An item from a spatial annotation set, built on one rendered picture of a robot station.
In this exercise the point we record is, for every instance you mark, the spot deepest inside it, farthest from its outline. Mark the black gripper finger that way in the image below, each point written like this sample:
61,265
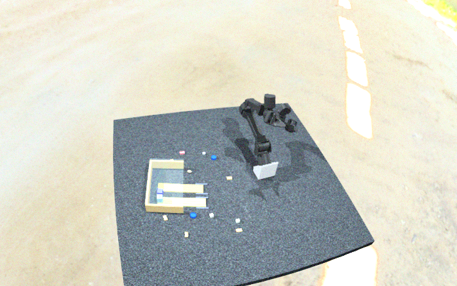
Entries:
292,127
275,121

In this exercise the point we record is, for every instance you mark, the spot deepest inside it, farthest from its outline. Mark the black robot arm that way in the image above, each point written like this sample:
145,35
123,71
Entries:
247,110

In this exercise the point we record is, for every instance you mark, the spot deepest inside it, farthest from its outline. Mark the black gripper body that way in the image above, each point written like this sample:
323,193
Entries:
270,114

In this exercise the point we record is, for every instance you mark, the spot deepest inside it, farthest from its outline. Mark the cream strip with green lines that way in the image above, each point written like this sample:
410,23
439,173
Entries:
194,202

